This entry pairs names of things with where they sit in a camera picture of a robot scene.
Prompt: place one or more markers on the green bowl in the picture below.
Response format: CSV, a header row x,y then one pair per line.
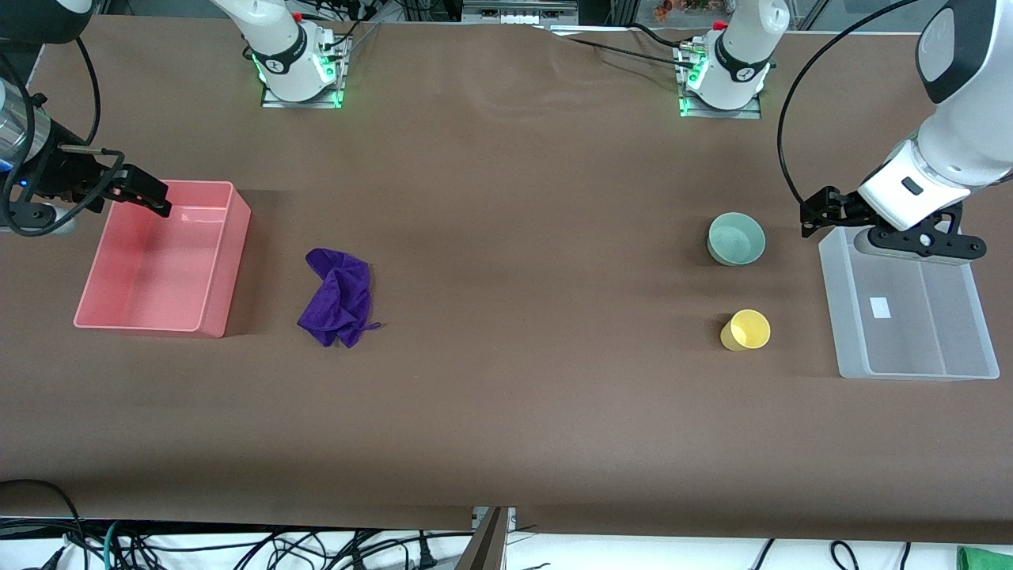
x,y
736,240

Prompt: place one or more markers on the yellow cup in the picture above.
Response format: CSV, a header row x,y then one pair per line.
x,y
748,331

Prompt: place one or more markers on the orange background objects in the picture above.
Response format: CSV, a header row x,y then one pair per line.
x,y
681,8

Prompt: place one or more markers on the translucent plastic bin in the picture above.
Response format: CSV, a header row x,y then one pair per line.
x,y
910,332

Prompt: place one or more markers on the green object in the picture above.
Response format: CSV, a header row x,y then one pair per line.
x,y
985,559

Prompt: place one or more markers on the brown table cover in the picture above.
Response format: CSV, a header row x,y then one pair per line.
x,y
506,396

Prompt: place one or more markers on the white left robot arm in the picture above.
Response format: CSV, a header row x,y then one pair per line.
x,y
961,134

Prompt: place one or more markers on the white power strip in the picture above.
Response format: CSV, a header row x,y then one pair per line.
x,y
518,12

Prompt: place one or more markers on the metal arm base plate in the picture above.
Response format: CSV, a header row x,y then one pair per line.
x,y
336,75
752,111

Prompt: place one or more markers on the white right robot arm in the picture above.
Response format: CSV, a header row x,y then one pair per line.
x,y
289,63

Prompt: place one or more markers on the metal table frame post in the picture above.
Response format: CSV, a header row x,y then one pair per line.
x,y
487,542

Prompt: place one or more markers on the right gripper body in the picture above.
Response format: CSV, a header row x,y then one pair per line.
x,y
65,170

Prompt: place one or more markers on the purple cloth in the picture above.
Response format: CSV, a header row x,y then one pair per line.
x,y
340,297

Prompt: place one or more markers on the pink plastic bin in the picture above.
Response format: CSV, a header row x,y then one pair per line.
x,y
158,269

